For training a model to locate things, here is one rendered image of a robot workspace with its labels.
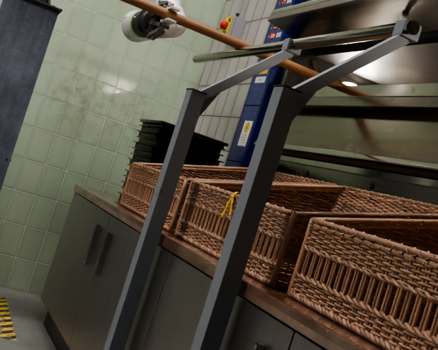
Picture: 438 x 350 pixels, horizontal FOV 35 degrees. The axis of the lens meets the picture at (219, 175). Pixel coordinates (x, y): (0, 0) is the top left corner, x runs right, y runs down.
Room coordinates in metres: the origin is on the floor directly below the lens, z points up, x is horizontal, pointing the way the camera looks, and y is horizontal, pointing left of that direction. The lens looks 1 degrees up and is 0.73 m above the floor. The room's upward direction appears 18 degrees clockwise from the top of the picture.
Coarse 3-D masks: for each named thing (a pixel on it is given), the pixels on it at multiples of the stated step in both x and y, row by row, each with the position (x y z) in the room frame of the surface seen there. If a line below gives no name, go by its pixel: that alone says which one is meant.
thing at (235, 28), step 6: (228, 18) 3.13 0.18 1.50; (234, 18) 3.09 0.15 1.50; (240, 18) 3.10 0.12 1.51; (228, 24) 3.11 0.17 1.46; (234, 24) 3.10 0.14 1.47; (240, 24) 3.11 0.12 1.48; (222, 30) 3.15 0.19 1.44; (228, 30) 3.09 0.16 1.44; (234, 30) 3.10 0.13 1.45; (240, 30) 3.11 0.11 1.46; (234, 36) 3.10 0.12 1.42; (240, 36) 3.11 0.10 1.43
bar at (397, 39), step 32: (352, 32) 1.55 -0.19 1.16; (384, 32) 1.44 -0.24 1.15; (416, 32) 1.37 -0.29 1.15; (256, 64) 1.79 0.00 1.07; (352, 64) 1.34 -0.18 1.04; (192, 96) 1.72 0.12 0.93; (288, 96) 1.28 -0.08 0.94; (192, 128) 1.73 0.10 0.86; (288, 128) 1.29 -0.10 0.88; (256, 160) 1.29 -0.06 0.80; (160, 192) 1.71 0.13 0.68; (256, 192) 1.28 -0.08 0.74; (160, 224) 1.72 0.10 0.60; (256, 224) 1.29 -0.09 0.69; (224, 256) 1.29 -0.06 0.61; (128, 288) 1.71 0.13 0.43; (224, 288) 1.28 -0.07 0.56; (128, 320) 1.72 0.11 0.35; (224, 320) 1.29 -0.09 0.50
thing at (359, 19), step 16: (336, 0) 2.13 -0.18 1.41; (352, 0) 2.03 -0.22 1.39; (368, 0) 1.98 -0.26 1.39; (384, 0) 1.93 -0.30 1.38; (400, 0) 1.88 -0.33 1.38; (416, 0) 1.84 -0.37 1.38; (432, 0) 1.80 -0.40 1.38; (272, 16) 2.52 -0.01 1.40; (288, 16) 2.40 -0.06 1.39; (304, 16) 2.33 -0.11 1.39; (320, 16) 2.27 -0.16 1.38; (336, 16) 2.20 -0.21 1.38; (352, 16) 2.14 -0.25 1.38; (368, 16) 2.08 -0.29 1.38; (384, 16) 2.03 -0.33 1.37; (400, 16) 1.98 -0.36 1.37; (416, 16) 1.93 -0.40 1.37; (432, 16) 1.89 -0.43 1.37; (288, 32) 2.56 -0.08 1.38; (304, 32) 2.48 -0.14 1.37; (320, 32) 2.41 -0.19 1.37
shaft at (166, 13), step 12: (120, 0) 2.01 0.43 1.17; (132, 0) 2.01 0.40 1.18; (144, 0) 2.03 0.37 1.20; (156, 12) 2.05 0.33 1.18; (168, 12) 2.06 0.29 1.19; (180, 24) 2.09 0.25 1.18; (192, 24) 2.09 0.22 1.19; (216, 36) 2.13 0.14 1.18; (228, 36) 2.14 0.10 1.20; (288, 60) 2.24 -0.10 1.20; (300, 72) 2.26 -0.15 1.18; (312, 72) 2.28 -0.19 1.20; (336, 84) 2.32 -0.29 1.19
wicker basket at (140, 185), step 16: (128, 176) 2.36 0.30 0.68; (144, 176) 2.21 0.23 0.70; (192, 176) 2.45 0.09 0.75; (208, 176) 2.47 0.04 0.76; (224, 176) 2.49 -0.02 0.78; (240, 176) 2.51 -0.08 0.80; (288, 176) 2.32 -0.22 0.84; (128, 192) 2.32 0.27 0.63; (144, 192) 2.16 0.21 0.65; (176, 192) 1.90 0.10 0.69; (128, 208) 2.26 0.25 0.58; (144, 208) 2.12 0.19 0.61; (176, 208) 1.86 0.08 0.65; (320, 208) 2.03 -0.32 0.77; (176, 224) 1.87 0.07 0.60; (272, 256) 1.99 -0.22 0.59
